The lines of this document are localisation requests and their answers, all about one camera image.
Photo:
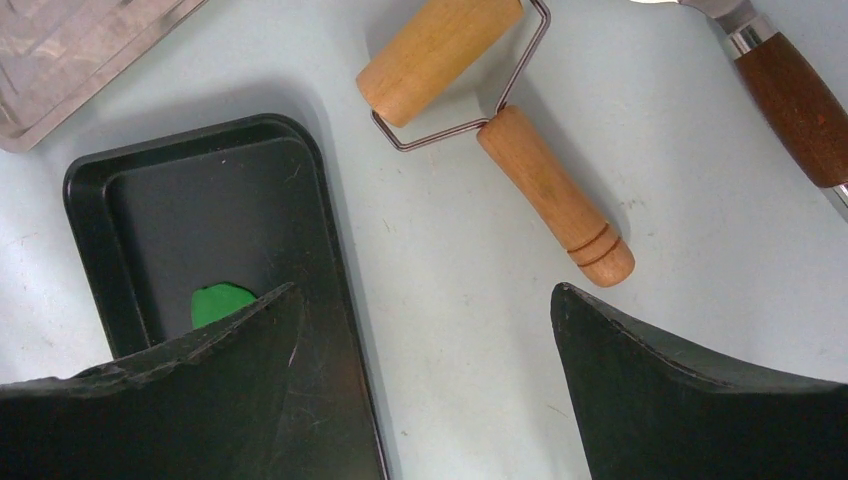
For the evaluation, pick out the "green dough piece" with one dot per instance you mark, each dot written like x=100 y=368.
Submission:
x=215 y=302

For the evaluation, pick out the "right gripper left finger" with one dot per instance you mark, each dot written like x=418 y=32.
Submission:
x=207 y=405

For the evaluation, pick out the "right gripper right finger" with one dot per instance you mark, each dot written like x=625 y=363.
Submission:
x=652 y=405

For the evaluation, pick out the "silver metal tray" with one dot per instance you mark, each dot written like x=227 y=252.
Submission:
x=57 y=55

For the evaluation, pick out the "wooden dough roller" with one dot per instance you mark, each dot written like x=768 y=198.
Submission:
x=439 y=43

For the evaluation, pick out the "black plastic tray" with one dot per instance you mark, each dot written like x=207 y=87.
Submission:
x=244 y=203

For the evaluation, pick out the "metal scraper with wooden handle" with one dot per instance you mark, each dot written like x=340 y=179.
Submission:
x=794 y=100

